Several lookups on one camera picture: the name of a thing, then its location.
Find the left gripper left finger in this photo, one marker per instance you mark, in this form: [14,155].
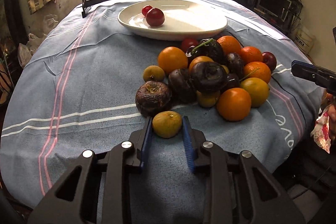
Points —
[141,140]

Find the mandarin orange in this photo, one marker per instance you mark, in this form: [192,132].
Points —
[258,70]
[229,44]
[251,54]

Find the mandarin orange back right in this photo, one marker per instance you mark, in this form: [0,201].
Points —
[251,54]

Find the dark red plum right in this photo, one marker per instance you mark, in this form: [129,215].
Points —
[270,60]

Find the white plastic bag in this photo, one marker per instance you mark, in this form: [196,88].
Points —
[26,51]

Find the orange behind pile left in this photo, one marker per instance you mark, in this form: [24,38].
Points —
[172,58]

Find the wrinkled brown passion fruit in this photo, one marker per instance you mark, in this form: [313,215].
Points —
[152,98]

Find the yellow orange right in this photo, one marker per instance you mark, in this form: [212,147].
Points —
[257,89]

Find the small green-yellow fruit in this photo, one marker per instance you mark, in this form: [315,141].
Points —
[153,73]

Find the large front orange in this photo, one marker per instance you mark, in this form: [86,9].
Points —
[234,104]

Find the blue striped tablecloth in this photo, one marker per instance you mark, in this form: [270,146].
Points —
[78,92]

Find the dark purple mangosteen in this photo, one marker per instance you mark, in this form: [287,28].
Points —
[208,77]

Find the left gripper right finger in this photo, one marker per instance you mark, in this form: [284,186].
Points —
[192,141]

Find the white oval plate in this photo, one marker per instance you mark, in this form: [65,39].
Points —
[183,19]

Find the large red plum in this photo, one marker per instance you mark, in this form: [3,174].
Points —
[155,17]

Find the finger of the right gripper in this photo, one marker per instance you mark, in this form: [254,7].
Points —
[320,76]

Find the person's right hand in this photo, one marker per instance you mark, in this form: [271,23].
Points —
[332,117]

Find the mandarin orange top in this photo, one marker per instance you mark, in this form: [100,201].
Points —
[229,44]

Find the small red cherry tomato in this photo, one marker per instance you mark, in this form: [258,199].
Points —
[146,9]

